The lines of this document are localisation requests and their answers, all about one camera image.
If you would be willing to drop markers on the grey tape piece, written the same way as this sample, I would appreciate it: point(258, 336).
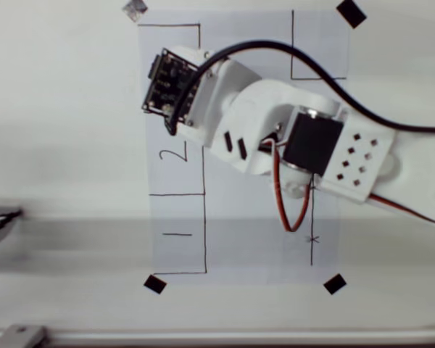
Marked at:
point(135, 10)

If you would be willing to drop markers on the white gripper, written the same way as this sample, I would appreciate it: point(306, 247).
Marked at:
point(170, 127)

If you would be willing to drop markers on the white paper sheet with drawings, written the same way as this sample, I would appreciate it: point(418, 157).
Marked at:
point(239, 235)

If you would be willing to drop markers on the black camera circuit board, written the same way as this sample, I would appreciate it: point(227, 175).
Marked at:
point(168, 85)

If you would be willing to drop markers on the grey metal bracket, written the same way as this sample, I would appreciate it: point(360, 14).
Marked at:
point(20, 335)

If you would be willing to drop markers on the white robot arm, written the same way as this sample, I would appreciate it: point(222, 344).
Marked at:
point(311, 137)

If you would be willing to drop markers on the grey metal table rail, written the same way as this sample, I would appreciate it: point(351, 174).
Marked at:
point(239, 338)

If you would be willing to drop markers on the black tape piece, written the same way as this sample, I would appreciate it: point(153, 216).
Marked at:
point(154, 283)
point(351, 13)
point(335, 283)

